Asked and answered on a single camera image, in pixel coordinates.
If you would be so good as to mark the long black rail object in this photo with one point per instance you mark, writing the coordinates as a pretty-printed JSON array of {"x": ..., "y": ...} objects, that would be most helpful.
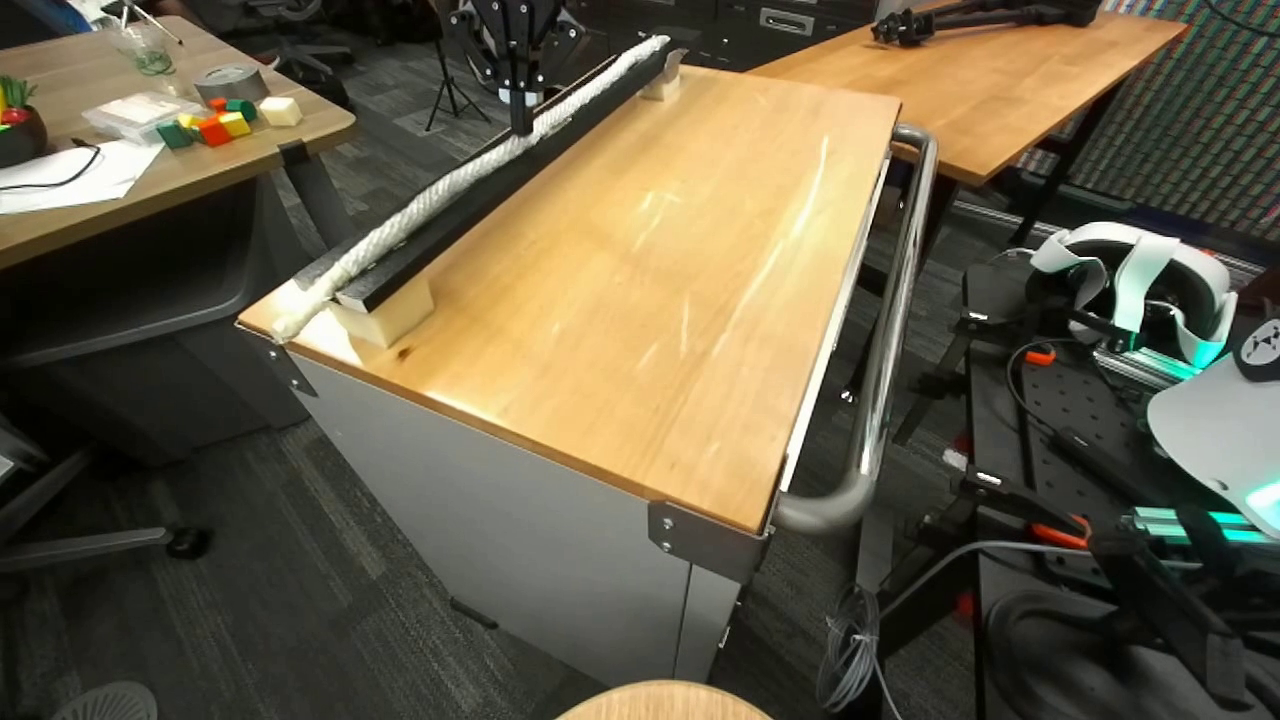
[{"x": 492, "y": 173}]

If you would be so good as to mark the near wooden support block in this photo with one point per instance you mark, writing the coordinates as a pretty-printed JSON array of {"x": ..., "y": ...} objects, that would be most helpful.
[{"x": 388, "y": 319}]

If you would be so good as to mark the wooden support block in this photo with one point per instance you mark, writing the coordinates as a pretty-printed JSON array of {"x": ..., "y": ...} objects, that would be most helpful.
[
  {"x": 388, "y": 319},
  {"x": 663, "y": 86}
]

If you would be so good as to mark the white VR headset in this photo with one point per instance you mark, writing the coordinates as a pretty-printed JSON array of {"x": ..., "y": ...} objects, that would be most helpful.
[{"x": 1151, "y": 305}]

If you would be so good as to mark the white paper sheet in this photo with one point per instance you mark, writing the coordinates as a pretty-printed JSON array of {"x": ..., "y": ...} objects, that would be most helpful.
[{"x": 74, "y": 178}]

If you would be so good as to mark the far wooden support block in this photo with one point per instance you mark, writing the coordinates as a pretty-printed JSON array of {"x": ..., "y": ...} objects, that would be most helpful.
[{"x": 663, "y": 86}]

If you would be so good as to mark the wooden rear table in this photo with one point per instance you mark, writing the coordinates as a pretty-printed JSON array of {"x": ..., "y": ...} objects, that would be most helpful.
[{"x": 984, "y": 97}]

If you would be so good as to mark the orange handled tool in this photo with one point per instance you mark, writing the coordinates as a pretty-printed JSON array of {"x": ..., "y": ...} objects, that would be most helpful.
[{"x": 1029, "y": 513}]

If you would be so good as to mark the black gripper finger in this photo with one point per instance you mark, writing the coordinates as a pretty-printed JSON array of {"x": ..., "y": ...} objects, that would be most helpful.
[
  {"x": 530, "y": 105},
  {"x": 512, "y": 97}
]

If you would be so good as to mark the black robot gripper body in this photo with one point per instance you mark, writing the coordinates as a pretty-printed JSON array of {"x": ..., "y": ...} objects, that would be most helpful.
[{"x": 508, "y": 40}]

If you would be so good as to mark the wooden top tool cart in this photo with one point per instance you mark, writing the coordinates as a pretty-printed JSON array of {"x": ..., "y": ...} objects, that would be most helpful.
[{"x": 599, "y": 411}]

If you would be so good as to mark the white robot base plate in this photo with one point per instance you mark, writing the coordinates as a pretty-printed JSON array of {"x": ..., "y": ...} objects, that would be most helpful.
[{"x": 1226, "y": 432}]

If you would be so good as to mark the wooden side desk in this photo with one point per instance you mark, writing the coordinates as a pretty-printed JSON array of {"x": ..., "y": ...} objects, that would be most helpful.
[{"x": 78, "y": 73}]

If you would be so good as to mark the clear plastic cup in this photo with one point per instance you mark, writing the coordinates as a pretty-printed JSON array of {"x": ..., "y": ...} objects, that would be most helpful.
[{"x": 150, "y": 49}]

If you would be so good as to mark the red toy block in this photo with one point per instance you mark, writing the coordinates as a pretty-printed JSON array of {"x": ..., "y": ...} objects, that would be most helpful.
[{"x": 214, "y": 135}]

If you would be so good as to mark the black fruit bowl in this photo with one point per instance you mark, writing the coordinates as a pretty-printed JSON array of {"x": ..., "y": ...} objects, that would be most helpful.
[{"x": 22, "y": 124}]

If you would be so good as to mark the round wooden stool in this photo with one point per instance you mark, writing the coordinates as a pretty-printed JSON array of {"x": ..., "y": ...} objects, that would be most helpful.
[{"x": 665, "y": 701}]

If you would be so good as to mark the green toy block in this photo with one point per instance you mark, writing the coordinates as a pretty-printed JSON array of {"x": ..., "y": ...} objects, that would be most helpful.
[{"x": 178, "y": 135}]

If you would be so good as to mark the steel cart handle bar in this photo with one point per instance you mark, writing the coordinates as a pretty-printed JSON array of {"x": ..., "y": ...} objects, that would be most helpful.
[{"x": 841, "y": 508}]

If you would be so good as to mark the cream toy block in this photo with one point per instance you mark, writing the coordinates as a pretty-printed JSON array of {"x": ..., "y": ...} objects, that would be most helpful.
[{"x": 276, "y": 111}]

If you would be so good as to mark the grey duct tape roll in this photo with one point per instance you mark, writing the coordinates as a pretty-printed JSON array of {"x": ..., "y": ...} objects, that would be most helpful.
[{"x": 232, "y": 82}]

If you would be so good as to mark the black clamp on table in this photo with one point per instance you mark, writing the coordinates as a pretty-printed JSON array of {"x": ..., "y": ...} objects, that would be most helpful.
[{"x": 911, "y": 28}]

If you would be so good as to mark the yellow toy block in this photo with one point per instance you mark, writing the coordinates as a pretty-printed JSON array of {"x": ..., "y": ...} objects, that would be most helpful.
[{"x": 232, "y": 120}]

